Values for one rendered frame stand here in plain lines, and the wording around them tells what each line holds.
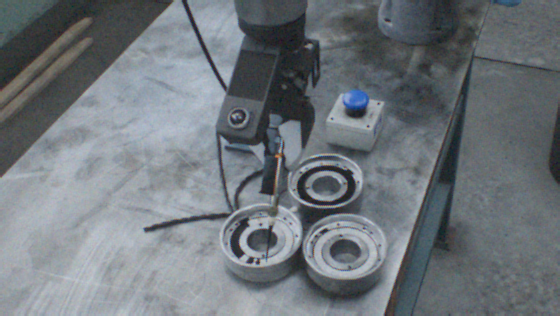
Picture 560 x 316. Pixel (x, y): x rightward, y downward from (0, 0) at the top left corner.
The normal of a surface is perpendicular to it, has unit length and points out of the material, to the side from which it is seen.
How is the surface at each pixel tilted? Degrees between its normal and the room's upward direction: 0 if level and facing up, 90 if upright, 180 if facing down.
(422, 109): 0
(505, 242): 0
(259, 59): 31
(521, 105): 0
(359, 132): 90
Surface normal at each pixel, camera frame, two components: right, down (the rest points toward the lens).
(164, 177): -0.02, -0.74
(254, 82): -0.17, -0.31
